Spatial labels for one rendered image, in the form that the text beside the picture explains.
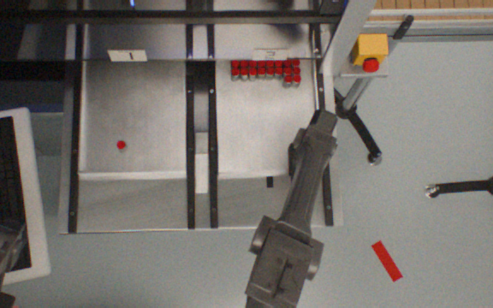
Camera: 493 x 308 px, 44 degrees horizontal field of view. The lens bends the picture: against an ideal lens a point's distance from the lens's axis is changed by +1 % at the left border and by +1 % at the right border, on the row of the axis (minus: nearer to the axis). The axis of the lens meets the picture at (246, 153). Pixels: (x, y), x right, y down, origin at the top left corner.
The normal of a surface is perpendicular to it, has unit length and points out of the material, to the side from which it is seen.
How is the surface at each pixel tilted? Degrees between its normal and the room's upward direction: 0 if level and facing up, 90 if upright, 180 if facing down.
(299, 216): 44
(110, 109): 0
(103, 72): 0
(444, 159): 0
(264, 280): 30
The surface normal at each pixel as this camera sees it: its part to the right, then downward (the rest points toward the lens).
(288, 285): 0.29, -0.63
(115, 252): 0.05, -0.25
